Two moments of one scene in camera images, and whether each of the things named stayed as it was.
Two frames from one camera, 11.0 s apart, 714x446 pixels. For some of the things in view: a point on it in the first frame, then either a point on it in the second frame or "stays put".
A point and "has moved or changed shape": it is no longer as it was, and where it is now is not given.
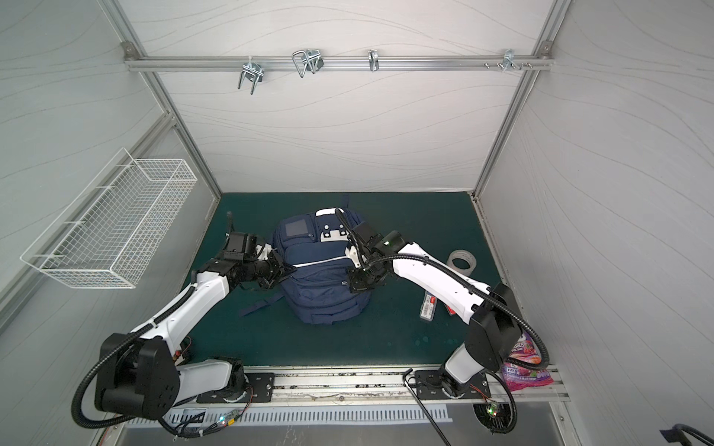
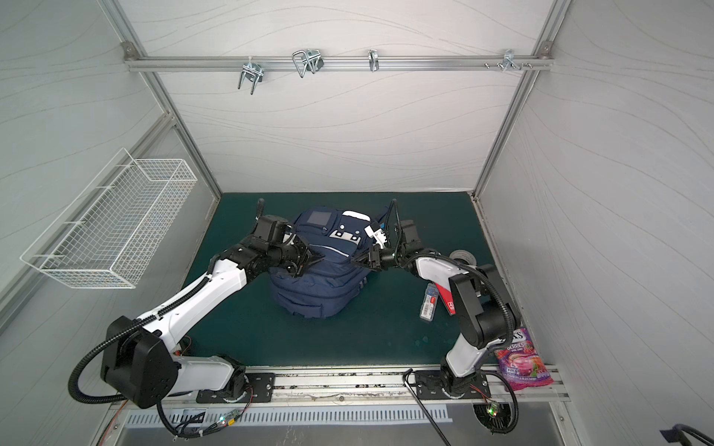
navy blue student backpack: x=320 y=291 has moved or changed shape
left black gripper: x=278 y=270 -> x=307 y=256
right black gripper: x=362 y=276 -> x=376 y=256
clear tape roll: x=467 y=255 stays put
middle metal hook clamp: x=310 y=59 stays put
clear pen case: x=428 y=307 stays put
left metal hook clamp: x=253 y=72 stays put
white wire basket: x=106 y=235 stays put
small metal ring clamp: x=374 y=62 stays put
